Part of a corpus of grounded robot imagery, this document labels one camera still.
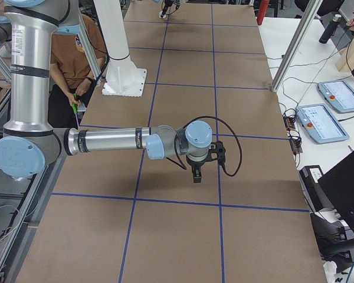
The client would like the person in brown shirt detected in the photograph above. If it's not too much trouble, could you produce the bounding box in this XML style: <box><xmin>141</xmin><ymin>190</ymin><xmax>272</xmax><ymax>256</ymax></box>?
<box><xmin>48</xmin><ymin>14</ymin><xmax>108</xmax><ymax>129</ymax></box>

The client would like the black electronics box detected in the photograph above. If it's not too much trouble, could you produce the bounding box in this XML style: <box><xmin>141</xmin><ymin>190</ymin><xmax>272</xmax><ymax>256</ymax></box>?
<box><xmin>299</xmin><ymin>165</ymin><xmax>334</xmax><ymax>212</ymax></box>

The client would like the red fire extinguisher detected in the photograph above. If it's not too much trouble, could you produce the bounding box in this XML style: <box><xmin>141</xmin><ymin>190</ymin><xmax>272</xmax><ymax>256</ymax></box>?
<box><xmin>257</xmin><ymin>0</ymin><xmax>270</xmax><ymax>26</ymax></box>

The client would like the white camera stand column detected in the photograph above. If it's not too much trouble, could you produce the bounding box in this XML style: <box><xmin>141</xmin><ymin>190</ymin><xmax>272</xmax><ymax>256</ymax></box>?
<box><xmin>94</xmin><ymin>0</ymin><xmax>147</xmax><ymax>97</ymax></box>

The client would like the blue teach pendant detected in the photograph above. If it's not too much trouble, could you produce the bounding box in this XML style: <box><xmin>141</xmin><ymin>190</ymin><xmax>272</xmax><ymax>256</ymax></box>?
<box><xmin>317</xmin><ymin>80</ymin><xmax>354</xmax><ymax>113</ymax></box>
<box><xmin>296</xmin><ymin>104</ymin><xmax>349</xmax><ymax>144</ymax></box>

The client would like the black laptop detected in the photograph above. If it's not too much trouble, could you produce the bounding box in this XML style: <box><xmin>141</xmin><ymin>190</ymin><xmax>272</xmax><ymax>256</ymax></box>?
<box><xmin>319</xmin><ymin>151</ymin><xmax>354</xmax><ymax>232</ymax></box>

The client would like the black water bottle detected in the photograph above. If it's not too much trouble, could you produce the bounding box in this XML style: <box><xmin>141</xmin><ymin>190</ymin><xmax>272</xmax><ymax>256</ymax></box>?
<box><xmin>319</xmin><ymin>14</ymin><xmax>342</xmax><ymax>44</ymax></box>

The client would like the small orange circuit board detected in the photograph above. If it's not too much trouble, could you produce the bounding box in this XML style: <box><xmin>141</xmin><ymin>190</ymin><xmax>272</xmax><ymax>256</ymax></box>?
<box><xmin>283</xmin><ymin>115</ymin><xmax>303</xmax><ymax>156</ymax></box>

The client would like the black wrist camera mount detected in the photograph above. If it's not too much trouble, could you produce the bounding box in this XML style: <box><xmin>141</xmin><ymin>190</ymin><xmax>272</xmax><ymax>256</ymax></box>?
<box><xmin>206</xmin><ymin>141</ymin><xmax>226</xmax><ymax>166</ymax></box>

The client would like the wooden board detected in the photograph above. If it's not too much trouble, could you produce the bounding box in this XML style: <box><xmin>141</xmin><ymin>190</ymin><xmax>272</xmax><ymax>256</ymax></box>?
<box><xmin>336</xmin><ymin>29</ymin><xmax>354</xmax><ymax>73</ymax></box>

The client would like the far blue teach pendant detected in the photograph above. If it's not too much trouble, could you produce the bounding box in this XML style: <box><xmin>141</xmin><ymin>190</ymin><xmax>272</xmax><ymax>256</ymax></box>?
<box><xmin>317</xmin><ymin>80</ymin><xmax>354</xmax><ymax>113</ymax></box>

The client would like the black looped camera cable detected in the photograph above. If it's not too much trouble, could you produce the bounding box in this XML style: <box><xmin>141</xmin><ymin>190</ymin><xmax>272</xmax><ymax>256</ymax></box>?
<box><xmin>165</xmin><ymin>116</ymin><xmax>242</xmax><ymax>177</ymax></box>

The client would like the near blue teach pendant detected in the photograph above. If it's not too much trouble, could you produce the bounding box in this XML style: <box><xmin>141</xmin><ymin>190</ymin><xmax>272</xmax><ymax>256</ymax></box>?
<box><xmin>296</xmin><ymin>104</ymin><xmax>349</xmax><ymax>144</ymax></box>

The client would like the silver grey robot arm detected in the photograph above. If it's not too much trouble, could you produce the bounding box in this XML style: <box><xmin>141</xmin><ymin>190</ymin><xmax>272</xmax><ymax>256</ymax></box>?
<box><xmin>0</xmin><ymin>1</ymin><xmax>212</xmax><ymax>183</ymax></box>

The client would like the green handled tool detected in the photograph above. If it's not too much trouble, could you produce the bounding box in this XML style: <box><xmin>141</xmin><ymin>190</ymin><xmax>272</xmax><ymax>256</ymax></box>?
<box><xmin>72</xmin><ymin>94</ymin><xmax>79</xmax><ymax>128</ymax></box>

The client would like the aluminium frame post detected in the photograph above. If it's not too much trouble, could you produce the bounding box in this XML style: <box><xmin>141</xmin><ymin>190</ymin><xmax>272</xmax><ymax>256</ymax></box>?
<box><xmin>271</xmin><ymin>0</ymin><xmax>323</xmax><ymax>93</ymax></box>

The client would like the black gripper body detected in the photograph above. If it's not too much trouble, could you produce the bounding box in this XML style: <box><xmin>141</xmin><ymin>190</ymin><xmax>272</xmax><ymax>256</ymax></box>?
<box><xmin>164</xmin><ymin>0</ymin><xmax>173</xmax><ymax>9</ymax></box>
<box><xmin>186</xmin><ymin>156</ymin><xmax>205</xmax><ymax>173</ymax></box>

